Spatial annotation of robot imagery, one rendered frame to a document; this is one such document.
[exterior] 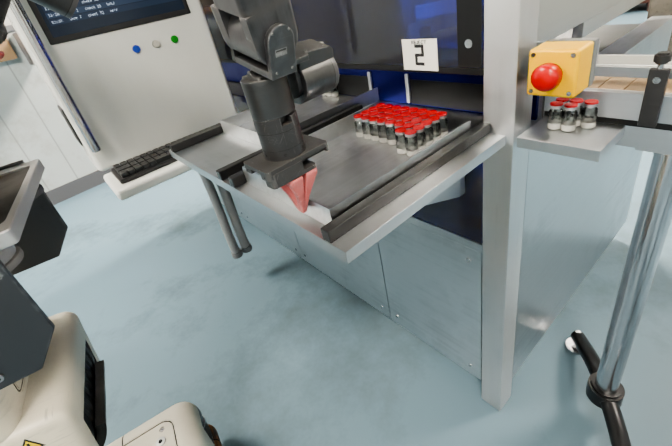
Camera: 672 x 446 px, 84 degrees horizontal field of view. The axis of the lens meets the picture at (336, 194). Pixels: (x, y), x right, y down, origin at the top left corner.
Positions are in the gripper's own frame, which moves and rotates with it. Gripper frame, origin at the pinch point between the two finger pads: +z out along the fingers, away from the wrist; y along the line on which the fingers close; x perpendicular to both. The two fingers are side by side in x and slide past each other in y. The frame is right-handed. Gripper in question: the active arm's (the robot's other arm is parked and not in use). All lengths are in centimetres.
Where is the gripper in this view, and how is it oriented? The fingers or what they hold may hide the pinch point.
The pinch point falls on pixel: (301, 206)
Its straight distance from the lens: 55.8
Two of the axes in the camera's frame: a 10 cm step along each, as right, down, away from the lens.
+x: -6.5, -2.9, 7.1
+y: 7.4, -4.7, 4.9
